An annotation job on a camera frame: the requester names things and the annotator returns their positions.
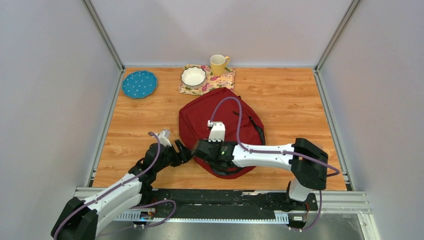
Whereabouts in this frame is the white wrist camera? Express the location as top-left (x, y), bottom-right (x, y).
top-left (207, 120), bottom-right (226, 143)
top-left (157, 129), bottom-right (172, 147)

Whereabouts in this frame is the blue polka dot plate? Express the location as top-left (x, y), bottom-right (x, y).
top-left (121, 70), bottom-right (158, 99)

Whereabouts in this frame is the floral serving tray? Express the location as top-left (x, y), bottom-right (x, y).
top-left (178, 64), bottom-right (236, 96)

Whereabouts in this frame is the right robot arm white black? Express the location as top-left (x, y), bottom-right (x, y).
top-left (192, 138), bottom-right (329, 210)

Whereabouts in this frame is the yellow mug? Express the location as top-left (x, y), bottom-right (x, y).
top-left (209, 54), bottom-right (231, 76)

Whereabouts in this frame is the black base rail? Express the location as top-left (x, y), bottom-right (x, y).
top-left (120, 188), bottom-right (319, 229)

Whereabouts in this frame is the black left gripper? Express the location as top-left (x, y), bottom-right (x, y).
top-left (154, 139), bottom-right (193, 173)

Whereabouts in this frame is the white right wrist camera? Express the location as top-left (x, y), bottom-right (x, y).
top-left (207, 120), bottom-right (226, 143)

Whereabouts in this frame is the red backpack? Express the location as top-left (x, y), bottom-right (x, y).
top-left (178, 87), bottom-right (266, 180)

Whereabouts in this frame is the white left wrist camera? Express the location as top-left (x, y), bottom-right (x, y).
top-left (157, 129), bottom-right (172, 147)

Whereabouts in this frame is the white scalloped bowl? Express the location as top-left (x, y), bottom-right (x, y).
top-left (181, 66), bottom-right (207, 89)

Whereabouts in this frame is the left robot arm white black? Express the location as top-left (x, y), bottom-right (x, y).
top-left (50, 140), bottom-right (193, 240)

